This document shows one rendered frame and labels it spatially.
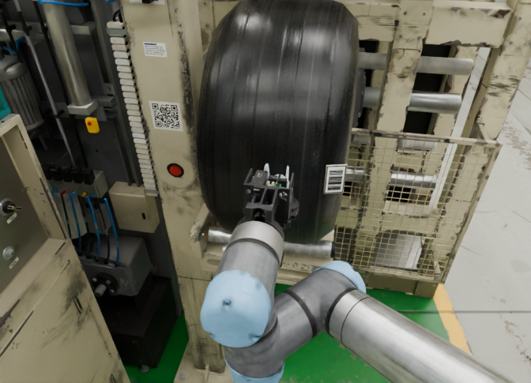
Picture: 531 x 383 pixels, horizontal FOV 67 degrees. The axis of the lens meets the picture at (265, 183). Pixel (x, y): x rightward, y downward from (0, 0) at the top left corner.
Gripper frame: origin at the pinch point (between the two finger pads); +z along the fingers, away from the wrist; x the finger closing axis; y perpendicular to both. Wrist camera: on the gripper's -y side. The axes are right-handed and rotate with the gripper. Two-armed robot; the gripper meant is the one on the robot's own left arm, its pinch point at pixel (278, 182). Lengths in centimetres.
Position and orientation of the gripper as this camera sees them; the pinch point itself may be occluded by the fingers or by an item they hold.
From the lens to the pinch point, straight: 74.8
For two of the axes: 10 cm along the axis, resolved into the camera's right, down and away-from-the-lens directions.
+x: -9.8, -1.1, 1.4
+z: 1.8, -5.0, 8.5
